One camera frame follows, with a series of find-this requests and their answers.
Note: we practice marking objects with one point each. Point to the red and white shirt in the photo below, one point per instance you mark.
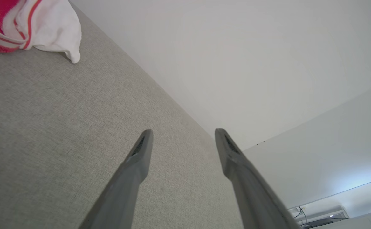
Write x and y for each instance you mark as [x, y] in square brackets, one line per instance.
[45, 25]

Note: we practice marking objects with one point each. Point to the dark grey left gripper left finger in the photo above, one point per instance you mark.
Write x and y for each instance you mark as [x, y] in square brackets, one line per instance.
[125, 184]

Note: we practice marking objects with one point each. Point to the grey fabric sofa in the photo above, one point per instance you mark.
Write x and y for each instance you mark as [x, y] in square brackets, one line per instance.
[61, 127]

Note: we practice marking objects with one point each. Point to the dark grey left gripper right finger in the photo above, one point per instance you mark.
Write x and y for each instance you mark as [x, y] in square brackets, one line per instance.
[252, 197]

